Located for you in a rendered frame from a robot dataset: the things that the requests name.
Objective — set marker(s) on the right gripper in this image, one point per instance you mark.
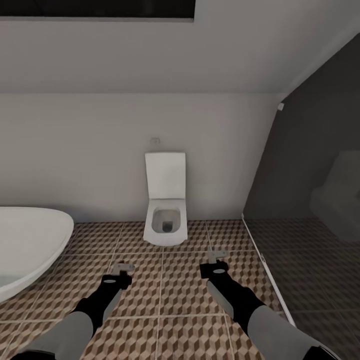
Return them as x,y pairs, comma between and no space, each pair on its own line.
205,268

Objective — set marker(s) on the toilet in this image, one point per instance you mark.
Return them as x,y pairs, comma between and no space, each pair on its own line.
166,220

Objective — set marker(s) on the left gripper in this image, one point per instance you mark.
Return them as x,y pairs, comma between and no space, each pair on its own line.
124,280

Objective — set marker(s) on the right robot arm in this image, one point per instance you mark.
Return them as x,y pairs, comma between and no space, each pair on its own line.
275,338

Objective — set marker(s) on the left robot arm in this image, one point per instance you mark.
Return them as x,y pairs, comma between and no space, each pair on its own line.
68,339

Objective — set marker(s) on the door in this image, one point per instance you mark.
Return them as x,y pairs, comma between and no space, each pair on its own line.
303,209

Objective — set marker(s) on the bathtub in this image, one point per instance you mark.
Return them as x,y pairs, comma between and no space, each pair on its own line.
31,239

